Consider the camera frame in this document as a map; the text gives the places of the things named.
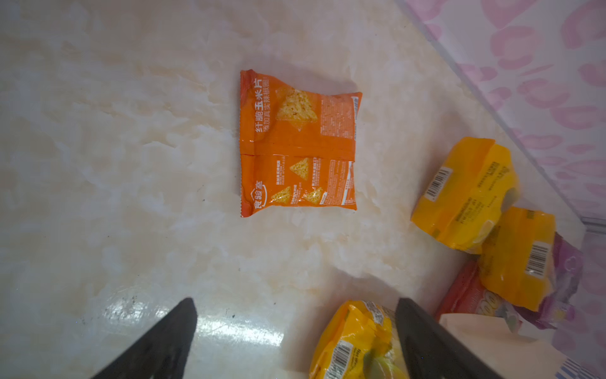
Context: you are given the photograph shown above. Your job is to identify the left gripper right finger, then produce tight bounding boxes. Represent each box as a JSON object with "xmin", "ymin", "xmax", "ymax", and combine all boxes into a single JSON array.
[{"xmin": 395, "ymin": 298, "xmax": 500, "ymax": 379}]

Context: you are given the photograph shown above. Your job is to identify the yellow mango candy bag front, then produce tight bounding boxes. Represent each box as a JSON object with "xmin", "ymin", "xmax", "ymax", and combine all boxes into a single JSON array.
[{"xmin": 309, "ymin": 300, "xmax": 409, "ymax": 379}]

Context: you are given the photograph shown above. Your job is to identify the purple grape candy bag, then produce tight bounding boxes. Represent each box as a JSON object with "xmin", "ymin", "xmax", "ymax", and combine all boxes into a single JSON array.
[{"xmin": 514, "ymin": 233, "xmax": 584, "ymax": 330}]

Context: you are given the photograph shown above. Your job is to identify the red candy bag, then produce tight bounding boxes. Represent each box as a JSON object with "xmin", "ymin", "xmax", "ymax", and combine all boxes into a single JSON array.
[{"xmin": 434, "ymin": 259, "xmax": 521, "ymax": 328}]

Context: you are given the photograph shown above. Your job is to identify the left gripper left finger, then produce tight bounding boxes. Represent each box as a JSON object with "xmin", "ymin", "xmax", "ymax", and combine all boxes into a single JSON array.
[{"xmin": 94, "ymin": 298, "xmax": 197, "ymax": 378}]

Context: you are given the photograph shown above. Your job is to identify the orange corn chip packet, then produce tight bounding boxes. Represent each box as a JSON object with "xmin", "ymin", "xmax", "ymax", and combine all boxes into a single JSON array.
[{"xmin": 239, "ymin": 69, "xmax": 362, "ymax": 217}]

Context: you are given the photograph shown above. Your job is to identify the yellow candy bag back right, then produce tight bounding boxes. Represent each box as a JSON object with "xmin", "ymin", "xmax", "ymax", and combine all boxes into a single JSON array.
[{"xmin": 478, "ymin": 207, "xmax": 556, "ymax": 312}]

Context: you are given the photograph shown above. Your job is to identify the white paper bag blue handles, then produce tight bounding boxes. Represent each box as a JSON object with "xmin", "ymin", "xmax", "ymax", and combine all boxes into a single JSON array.
[{"xmin": 440, "ymin": 314, "xmax": 597, "ymax": 378}]

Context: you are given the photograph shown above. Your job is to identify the yellow candy bag back left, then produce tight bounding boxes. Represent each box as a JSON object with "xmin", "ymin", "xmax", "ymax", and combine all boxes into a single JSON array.
[{"xmin": 411, "ymin": 137, "xmax": 520, "ymax": 254}]

